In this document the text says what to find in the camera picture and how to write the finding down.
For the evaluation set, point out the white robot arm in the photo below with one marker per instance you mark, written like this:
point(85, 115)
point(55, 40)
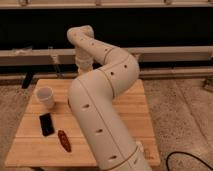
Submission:
point(90, 98)

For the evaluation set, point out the dark red chili pepper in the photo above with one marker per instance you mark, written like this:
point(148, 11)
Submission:
point(64, 140)

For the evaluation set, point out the black rectangular phone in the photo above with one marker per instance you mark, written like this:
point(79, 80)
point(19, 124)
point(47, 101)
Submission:
point(46, 124)

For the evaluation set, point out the black table leg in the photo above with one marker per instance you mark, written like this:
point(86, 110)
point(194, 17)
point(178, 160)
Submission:
point(27, 80)

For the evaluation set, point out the long metal rail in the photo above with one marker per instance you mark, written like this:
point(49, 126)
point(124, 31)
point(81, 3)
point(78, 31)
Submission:
point(143, 54)

